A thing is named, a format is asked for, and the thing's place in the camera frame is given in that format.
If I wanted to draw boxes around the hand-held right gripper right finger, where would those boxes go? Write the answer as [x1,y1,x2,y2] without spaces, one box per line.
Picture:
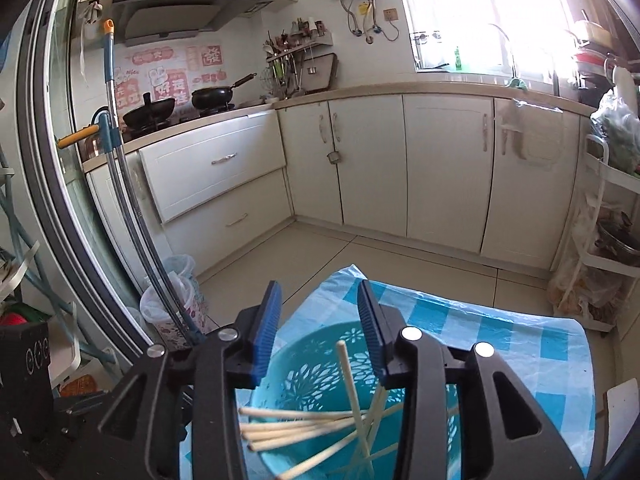
[357,279,586,480]

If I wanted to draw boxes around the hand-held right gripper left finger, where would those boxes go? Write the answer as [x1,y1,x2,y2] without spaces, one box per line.
[97,280,283,480]

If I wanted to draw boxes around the teal perforated plastic basket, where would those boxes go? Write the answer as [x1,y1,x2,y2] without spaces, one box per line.
[247,321,463,480]

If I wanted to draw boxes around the bundle of wooden chopsticks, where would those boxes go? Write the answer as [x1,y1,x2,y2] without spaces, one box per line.
[239,340,461,480]

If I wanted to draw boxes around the plastic-lined patterned trash bin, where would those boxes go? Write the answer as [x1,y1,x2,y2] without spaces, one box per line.
[140,255,207,352]

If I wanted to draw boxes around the blue checked plastic tablecloth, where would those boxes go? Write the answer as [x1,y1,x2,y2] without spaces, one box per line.
[180,262,598,480]

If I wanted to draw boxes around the cream base cabinets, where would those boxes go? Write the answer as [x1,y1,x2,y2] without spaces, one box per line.
[277,92,593,271]

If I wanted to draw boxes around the cream drawer unit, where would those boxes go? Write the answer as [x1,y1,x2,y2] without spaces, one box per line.
[137,110,293,281]

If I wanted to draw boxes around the hanging clear plastic bag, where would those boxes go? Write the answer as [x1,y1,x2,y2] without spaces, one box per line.
[547,200,601,321]

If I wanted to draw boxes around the steel stovetop kettle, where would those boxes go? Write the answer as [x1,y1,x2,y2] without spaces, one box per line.
[82,130,108,157]

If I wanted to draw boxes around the white rolling storage trolley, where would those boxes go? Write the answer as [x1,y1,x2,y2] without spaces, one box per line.
[550,132,640,333]

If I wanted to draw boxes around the black frying pan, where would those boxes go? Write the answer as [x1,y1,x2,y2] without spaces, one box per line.
[191,73,258,111]

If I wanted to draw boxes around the beige kitchen countertop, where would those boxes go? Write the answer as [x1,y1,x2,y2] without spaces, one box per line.
[82,81,608,171]

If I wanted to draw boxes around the black wok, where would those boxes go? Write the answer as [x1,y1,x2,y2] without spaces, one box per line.
[122,92,177,130]

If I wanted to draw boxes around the white cabinet door hanging bin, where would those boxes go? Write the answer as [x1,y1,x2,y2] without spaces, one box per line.
[497,99,566,167]

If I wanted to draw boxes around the steel pot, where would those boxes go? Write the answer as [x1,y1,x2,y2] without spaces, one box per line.
[595,217,640,263]

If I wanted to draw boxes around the dark rectangular tray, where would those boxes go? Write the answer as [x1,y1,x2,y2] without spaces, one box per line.
[300,52,340,93]

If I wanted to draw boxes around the blue mop pole orange tip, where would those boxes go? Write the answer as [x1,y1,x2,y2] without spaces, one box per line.
[57,19,207,347]

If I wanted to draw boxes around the curved metal faucet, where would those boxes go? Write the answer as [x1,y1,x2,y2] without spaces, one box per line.
[487,22,518,81]

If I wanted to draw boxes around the plastic bag of greens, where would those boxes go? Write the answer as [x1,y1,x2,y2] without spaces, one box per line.
[590,89,640,176]

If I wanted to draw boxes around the black range hood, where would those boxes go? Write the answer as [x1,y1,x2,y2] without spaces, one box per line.
[111,0,301,48]

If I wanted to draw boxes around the bright kitchen window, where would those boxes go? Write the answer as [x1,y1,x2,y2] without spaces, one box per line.
[392,0,576,73]

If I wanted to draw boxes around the stack of pots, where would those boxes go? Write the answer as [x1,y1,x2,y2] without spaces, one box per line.
[570,19,617,106]

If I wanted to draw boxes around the white thermos jug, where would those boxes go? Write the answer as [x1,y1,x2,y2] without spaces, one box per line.
[614,66,637,106]

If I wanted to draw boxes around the metal sliding door frame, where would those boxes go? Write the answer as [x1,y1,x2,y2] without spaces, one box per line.
[15,0,151,361]

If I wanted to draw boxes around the red wall stickers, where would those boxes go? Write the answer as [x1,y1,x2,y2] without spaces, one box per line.
[114,42,226,108]

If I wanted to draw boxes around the wall utensil rack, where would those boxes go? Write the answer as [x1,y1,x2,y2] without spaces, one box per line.
[262,17,335,101]

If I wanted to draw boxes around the grey water heater hoses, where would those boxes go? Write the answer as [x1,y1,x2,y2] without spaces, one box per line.
[342,0,401,46]

